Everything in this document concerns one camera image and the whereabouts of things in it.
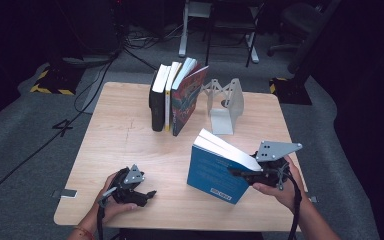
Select black cabinet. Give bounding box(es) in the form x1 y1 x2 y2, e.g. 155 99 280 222
55 0 128 65

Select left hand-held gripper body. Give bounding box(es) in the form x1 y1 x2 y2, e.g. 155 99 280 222
109 163 146 205

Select person's right hand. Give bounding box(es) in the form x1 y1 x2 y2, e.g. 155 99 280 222
252 155 307 214

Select person's left hand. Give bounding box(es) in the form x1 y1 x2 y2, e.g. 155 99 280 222
94 171 139 224

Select left hand-held gripper cable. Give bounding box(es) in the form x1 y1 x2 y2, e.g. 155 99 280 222
96 186 118 240

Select yellow cover book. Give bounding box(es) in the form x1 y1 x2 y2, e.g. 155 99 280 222
163 61 183 132

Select white desk leg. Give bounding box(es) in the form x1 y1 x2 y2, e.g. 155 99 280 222
178 0 212 58
245 31 260 65

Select right hand-held gripper cable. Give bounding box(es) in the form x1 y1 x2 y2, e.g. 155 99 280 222
278 164 303 240

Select white metal bookend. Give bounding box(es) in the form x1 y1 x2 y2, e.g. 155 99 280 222
201 78 245 136

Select hand-held gripper cable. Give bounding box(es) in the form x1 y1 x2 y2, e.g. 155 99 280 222
96 186 118 240
278 164 303 240

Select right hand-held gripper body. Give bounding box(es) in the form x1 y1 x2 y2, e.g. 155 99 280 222
246 140 304 192

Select red illustrated cover book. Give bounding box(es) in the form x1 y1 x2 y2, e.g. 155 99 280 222
171 64 210 137

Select black stand with striped base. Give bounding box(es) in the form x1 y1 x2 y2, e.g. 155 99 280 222
269 0 343 106

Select black metal chair frame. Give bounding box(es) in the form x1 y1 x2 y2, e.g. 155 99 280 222
205 0 265 68

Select dark office chair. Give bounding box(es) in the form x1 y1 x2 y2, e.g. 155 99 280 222
266 1 318 58

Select red string bracelet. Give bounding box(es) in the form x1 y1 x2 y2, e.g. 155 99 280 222
72 225 93 240

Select black floor cable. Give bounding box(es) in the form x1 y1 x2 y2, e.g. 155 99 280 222
0 49 125 210
73 56 115 115

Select black yellow striped base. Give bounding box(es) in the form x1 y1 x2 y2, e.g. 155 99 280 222
29 64 86 96

